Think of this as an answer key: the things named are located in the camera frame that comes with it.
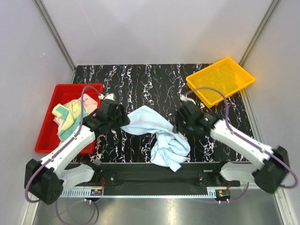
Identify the left aluminium frame post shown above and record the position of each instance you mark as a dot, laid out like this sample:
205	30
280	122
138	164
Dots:
51	26

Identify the pink towel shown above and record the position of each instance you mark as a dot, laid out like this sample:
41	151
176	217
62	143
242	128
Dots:
89	104

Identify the right aluminium frame post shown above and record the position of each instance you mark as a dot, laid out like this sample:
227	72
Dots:
261	27

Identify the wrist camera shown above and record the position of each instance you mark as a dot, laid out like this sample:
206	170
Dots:
184	98
110	96

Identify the white slotted cable duct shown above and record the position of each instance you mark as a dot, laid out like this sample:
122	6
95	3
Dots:
82	193

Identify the light blue towel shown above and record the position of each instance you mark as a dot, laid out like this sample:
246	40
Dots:
171	149

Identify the aluminium frame post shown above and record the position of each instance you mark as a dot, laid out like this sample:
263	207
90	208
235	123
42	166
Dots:
261	27
51	26

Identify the yellow green towel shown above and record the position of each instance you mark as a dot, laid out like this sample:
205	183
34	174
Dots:
68	118

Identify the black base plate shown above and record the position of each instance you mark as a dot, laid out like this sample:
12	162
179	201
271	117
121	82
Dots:
147	179

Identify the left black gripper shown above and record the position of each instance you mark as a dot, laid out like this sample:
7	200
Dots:
123	120

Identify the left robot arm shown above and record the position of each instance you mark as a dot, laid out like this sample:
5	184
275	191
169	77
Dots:
47	178

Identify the yellow plastic tray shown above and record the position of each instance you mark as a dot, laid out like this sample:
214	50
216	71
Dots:
226	76

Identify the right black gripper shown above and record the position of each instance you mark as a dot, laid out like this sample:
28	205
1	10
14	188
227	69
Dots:
176	126

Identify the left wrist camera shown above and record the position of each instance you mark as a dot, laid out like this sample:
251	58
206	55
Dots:
110	96

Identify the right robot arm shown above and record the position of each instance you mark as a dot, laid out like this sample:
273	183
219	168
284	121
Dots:
268	166

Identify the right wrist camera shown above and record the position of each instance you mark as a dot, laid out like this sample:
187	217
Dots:
184	98

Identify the red plastic bin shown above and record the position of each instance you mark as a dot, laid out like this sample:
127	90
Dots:
48	139

